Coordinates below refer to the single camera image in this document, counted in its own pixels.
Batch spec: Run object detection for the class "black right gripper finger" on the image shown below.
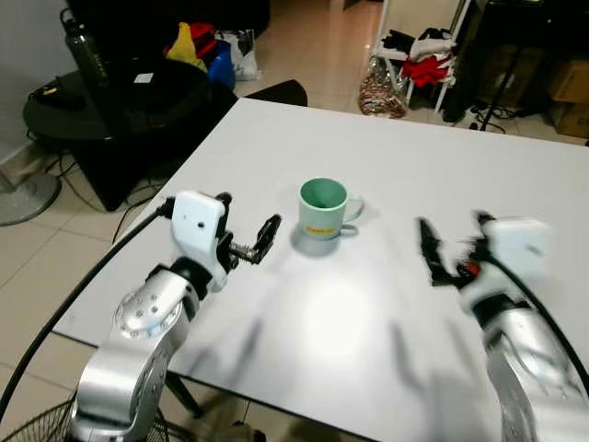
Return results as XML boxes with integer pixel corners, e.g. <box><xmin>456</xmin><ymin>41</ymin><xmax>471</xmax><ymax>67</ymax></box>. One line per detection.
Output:
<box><xmin>418</xmin><ymin>217</ymin><xmax>445</xmax><ymax>279</ymax></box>

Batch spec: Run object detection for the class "light green ceramic mug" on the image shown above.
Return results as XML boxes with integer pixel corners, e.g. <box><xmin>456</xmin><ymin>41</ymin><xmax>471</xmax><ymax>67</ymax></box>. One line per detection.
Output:
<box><xmin>299</xmin><ymin>178</ymin><xmax>365</xmax><ymax>242</ymax></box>

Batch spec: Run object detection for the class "black round side table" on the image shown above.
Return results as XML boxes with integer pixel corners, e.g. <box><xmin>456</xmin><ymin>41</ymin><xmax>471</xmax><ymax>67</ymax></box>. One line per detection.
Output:
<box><xmin>23</xmin><ymin>60</ymin><xmax>237</xmax><ymax>213</ymax></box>

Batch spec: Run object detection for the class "black chair back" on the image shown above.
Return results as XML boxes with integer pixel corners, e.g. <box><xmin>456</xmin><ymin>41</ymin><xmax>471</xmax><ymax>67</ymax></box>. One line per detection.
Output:
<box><xmin>244</xmin><ymin>79</ymin><xmax>309</xmax><ymax>109</ymax></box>

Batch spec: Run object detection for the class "blue bag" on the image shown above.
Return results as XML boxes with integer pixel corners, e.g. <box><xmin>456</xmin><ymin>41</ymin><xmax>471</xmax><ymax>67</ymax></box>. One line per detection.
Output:
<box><xmin>206</xmin><ymin>41</ymin><xmax>237</xmax><ymax>90</ymax></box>

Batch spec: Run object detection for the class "white printed bag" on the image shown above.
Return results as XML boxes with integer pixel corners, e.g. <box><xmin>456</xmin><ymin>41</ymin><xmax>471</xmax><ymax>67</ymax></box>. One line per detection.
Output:
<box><xmin>217</xmin><ymin>29</ymin><xmax>264</xmax><ymax>82</ymax></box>

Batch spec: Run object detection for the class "black table leg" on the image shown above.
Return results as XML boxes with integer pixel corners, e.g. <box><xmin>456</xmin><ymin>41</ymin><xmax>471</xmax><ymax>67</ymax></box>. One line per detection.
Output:
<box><xmin>166</xmin><ymin>373</ymin><xmax>204</xmax><ymax>416</ymax></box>

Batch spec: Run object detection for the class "yellow cloth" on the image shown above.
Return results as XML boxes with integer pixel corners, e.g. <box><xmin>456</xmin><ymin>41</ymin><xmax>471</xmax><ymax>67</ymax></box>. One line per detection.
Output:
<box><xmin>166</xmin><ymin>22</ymin><xmax>209</xmax><ymax>71</ymax></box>

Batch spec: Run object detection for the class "patterned tote bag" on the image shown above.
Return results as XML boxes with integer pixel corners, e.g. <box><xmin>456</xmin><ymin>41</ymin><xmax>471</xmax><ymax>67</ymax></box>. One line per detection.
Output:
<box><xmin>359</xmin><ymin>55</ymin><xmax>409</xmax><ymax>119</ymax></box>

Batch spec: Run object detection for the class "red hat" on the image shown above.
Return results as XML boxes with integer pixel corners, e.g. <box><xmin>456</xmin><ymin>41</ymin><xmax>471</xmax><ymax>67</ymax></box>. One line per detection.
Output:
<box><xmin>189</xmin><ymin>22</ymin><xmax>220</xmax><ymax>58</ymax></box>

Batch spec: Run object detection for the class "red cloth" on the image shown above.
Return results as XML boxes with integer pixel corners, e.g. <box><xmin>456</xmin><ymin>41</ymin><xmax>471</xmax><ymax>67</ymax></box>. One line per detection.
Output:
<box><xmin>402</xmin><ymin>55</ymin><xmax>453</xmax><ymax>89</ymax></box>

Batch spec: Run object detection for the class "black tripod stand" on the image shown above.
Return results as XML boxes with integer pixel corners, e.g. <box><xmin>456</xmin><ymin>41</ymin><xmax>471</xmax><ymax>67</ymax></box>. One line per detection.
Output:
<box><xmin>469</xmin><ymin>0</ymin><xmax>527</xmax><ymax>132</ymax></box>

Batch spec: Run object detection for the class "small brown cardboard box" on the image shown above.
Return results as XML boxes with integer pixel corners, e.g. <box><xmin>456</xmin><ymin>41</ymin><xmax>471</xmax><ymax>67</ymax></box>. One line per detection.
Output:
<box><xmin>552</xmin><ymin>101</ymin><xmax>589</xmax><ymax>140</ymax></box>

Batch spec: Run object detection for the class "grey round fan base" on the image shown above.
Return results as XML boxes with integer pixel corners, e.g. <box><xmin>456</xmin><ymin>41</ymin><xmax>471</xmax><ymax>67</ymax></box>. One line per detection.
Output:
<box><xmin>0</xmin><ymin>170</ymin><xmax>62</xmax><ymax>227</ymax></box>

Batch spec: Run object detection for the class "black water bottle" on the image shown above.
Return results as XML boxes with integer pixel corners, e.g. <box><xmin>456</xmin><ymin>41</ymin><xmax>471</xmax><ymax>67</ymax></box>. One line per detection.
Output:
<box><xmin>61</xmin><ymin>8</ymin><xmax>113</xmax><ymax>93</ymax></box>

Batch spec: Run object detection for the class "white cloth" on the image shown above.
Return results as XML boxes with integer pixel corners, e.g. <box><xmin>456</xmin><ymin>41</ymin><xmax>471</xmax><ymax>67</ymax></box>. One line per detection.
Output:
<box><xmin>417</xmin><ymin>28</ymin><xmax>457</xmax><ymax>58</ymax></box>

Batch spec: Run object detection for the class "black cloth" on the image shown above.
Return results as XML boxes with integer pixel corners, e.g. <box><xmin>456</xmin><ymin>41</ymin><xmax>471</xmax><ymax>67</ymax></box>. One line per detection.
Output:
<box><xmin>382</xmin><ymin>30</ymin><xmax>416</xmax><ymax>55</ymax></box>

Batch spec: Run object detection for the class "large brown cardboard box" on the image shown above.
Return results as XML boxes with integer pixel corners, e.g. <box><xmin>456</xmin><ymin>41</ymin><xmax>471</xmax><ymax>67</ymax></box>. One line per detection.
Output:
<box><xmin>548</xmin><ymin>60</ymin><xmax>589</xmax><ymax>103</ymax></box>

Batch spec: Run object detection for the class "white metal rack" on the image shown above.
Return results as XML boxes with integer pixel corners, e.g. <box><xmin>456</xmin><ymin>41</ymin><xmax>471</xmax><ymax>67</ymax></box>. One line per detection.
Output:
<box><xmin>373</xmin><ymin>0</ymin><xmax>472</xmax><ymax>113</ymax></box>

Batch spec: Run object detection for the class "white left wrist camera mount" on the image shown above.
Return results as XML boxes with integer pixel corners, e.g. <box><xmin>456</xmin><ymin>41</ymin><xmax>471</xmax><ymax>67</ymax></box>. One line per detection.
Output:
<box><xmin>172</xmin><ymin>191</ymin><xmax>233</xmax><ymax>294</ymax></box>

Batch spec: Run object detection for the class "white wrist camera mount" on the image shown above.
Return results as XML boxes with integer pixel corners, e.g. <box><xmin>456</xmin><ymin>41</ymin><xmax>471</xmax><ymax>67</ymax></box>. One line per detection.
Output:
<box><xmin>172</xmin><ymin>191</ymin><xmax>233</xmax><ymax>294</ymax></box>
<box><xmin>477</xmin><ymin>212</ymin><xmax>556</xmax><ymax>283</ymax></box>

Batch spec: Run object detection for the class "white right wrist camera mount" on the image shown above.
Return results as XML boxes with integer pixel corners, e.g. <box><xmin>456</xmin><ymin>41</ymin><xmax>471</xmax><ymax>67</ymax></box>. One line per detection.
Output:
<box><xmin>477</xmin><ymin>212</ymin><xmax>556</xmax><ymax>283</ymax></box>

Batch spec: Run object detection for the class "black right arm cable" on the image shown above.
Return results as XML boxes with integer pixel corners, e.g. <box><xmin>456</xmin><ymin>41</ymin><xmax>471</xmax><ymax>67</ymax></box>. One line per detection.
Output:
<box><xmin>477</xmin><ymin>253</ymin><xmax>589</xmax><ymax>388</ymax></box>

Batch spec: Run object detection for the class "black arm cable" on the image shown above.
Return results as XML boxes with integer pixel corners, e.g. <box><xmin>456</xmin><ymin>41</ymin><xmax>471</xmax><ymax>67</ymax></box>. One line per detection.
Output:
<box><xmin>0</xmin><ymin>196</ymin><xmax>178</xmax><ymax>425</ymax></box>
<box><xmin>477</xmin><ymin>253</ymin><xmax>589</xmax><ymax>388</ymax></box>

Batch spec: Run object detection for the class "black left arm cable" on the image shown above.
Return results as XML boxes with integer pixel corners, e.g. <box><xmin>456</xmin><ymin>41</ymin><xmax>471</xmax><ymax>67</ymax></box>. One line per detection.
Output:
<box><xmin>0</xmin><ymin>196</ymin><xmax>178</xmax><ymax>425</ymax></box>

